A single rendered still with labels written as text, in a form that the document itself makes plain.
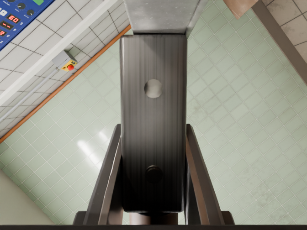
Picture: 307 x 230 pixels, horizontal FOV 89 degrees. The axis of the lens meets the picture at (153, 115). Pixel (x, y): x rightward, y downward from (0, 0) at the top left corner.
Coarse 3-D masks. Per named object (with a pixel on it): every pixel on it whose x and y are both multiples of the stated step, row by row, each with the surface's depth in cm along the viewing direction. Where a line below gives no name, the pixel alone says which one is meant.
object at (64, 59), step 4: (60, 52) 96; (64, 52) 95; (56, 56) 96; (60, 56) 96; (64, 56) 96; (68, 56) 96; (72, 56) 103; (52, 60) 96; (56, 60) 96; (60, 60) 96; (64, 60) 96; (68, 60) 96; (72, 60) 98; (76, 60) 105; (56, 64) 96; (60, 64) 96; (64, 64) 96; (68, 64) 99; (72, 64) 102; (60, 68) 97
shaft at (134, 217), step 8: (136, 216) 8; (144, 216) 8; (160, 216) 8; (168, 216) 8; (176, 216) 9; (136, 224) 9; (144, 224) 8; (152, 224) 8; (160, 224) 8; (168, 224) 8; (176, 224) 9
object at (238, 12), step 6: (228, 0) 78; (234, 0) 76; (240, 0) 73; (246, 0) 71; (252, 0) 68; (258, 0) 66; (228, 6) 81; (234, 6) 78; (240, 6) 75; (246, 6) 73; (252, 6) 73; (234, 12) 80; (240, 12) 77
